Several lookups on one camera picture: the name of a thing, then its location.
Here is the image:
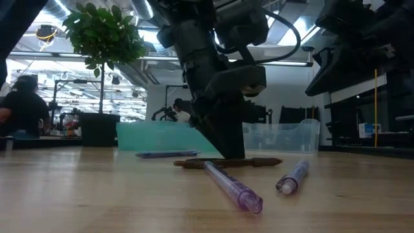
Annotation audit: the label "purple translucent pen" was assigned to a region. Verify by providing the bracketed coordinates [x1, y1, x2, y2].
[202, 161, 264, 215]

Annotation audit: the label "white box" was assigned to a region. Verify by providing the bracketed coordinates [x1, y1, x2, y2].
[358, 122, 382, 139]

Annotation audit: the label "black looped gripper cable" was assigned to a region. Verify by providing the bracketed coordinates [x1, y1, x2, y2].
[213, 8, 301, 65]

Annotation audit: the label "black shelving unit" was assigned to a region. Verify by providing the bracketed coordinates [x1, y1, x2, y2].
[318, 74, 414, 159]

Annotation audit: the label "green leafy artificial plant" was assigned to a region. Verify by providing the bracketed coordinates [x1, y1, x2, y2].
[62, 2, 147, 114]

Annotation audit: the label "long ceiling light strip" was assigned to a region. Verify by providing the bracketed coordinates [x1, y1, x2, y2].
[6, 50, 88, 61]
[138, 55, 314, 68]

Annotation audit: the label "black plant pot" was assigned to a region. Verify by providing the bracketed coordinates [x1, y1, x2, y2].
[79, 112, 121, 148]

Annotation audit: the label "black monitor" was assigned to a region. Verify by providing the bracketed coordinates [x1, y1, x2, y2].
[279, 105, 320, 124]
[244, 100, 274, 124]

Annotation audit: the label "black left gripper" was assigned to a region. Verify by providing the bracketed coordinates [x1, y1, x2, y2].
[158, 19, 246, 159]

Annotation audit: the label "colourful toys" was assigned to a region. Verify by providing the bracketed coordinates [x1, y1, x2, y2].
[60, 116, 80, 137]

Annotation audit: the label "dark brown pen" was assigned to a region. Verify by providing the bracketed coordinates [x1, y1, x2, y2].
[173, 157, 284, 170]

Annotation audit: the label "green translucent plastic bin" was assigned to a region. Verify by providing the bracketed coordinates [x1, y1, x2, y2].
[116, 121, 224, 152]

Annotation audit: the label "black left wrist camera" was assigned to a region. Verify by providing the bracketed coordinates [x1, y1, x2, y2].
[206, 63, 268, 98]

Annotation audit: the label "clear plastic bin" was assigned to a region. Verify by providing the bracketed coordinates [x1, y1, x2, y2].
[242, 118, 321, 155]

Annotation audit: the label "grey-blue pen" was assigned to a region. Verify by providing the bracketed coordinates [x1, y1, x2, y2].
[135, 149, 201, 159]

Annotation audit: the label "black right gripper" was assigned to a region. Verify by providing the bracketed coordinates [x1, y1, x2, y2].
[305, 0, 389, 97]

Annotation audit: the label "black gantry frame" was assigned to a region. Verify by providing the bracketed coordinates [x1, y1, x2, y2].
[164, 84, 189, 122]

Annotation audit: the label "dark workbench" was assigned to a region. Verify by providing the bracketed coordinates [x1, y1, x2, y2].
[0, 135, 83, 151]

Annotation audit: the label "pale lavender translucent pen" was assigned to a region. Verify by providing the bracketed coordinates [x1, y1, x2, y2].
[275, 159, 311, 195]

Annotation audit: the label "person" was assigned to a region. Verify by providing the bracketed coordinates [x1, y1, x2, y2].
[173, 98, 191, 124]
[0, 74, 52, 139]

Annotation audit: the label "hanging cable reel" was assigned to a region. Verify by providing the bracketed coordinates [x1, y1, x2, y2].
[34, 24, 58, 43]

